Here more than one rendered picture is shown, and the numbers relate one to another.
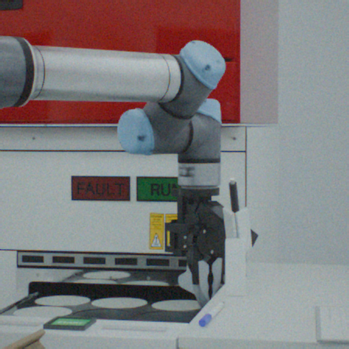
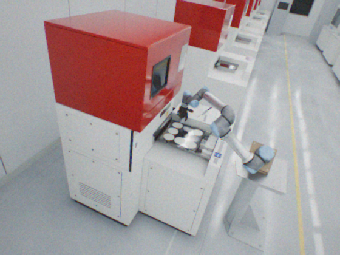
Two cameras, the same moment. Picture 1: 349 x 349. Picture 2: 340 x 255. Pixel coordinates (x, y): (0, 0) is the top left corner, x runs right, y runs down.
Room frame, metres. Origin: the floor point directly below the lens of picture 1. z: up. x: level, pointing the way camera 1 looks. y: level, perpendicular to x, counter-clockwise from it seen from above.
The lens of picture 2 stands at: (1.55, 1.93, 2.20)
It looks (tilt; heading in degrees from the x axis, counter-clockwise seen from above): 34 degrees down; 276
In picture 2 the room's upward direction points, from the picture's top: 9 degrees clockwise
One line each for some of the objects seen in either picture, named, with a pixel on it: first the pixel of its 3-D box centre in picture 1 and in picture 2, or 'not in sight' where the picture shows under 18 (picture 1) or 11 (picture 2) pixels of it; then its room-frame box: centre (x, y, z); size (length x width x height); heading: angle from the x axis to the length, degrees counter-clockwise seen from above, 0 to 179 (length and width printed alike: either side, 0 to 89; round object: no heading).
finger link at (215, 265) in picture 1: (203, 280); not in sight; (1.64, -0.05, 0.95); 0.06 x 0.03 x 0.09; 46
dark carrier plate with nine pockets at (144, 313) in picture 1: (103, 315); (183, 135); (1.58, 0.12, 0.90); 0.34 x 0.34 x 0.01; 78
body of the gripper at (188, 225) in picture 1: (195, 221); (183, 111); (1.63, -0.04, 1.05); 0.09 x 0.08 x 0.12; 46
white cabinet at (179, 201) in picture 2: not in sight; (187, 170); (1.46, 0.07, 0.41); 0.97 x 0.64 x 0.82; 78
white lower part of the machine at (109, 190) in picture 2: not in sight; (120, 163); (2.17, 0.20, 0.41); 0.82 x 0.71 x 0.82; 78
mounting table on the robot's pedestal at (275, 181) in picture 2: not in sight; (258, 171); (0.84, 0.24, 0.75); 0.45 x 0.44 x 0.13; 167
